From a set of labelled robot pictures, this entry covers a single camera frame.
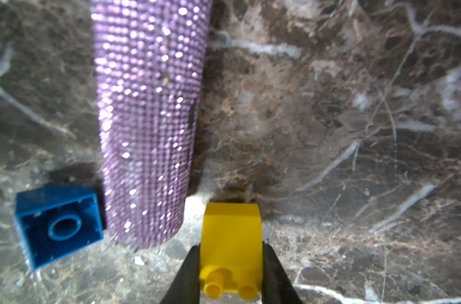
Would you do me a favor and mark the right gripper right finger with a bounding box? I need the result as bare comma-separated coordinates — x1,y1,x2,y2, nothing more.
262,242,303,304

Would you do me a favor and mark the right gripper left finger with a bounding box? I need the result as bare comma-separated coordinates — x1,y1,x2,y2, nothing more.
160,245,201,304

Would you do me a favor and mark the yellow square lego brick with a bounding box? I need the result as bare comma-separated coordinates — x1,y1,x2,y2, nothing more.
199,203,263,301

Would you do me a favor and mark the purple glitter microphone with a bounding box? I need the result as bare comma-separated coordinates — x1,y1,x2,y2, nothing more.
91,0,213,250

